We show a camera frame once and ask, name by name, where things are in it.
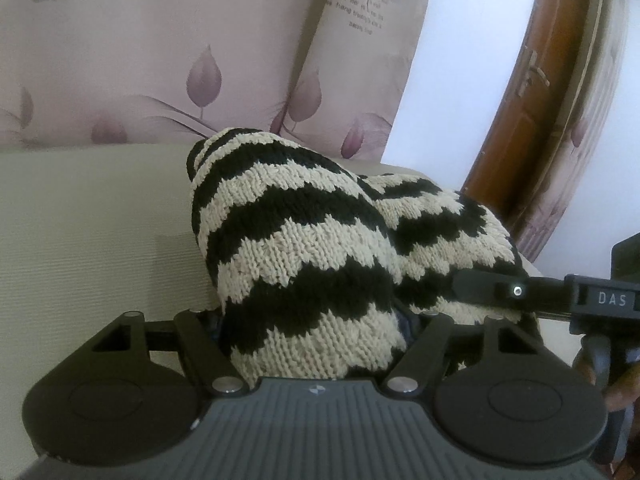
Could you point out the brown wooden door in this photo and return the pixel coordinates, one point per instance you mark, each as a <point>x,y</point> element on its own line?
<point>530,110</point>

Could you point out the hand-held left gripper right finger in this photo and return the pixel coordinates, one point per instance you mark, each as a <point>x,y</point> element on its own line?
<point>426,345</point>

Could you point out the black and white striped sweater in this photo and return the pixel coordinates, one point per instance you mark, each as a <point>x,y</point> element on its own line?
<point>320,255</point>

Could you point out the person's right hand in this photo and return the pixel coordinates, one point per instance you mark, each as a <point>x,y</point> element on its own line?
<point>625,390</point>

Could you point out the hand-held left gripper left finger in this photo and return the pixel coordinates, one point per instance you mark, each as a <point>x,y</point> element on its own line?
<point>200,342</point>

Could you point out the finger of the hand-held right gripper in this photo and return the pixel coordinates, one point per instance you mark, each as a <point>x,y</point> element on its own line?
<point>505,289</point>

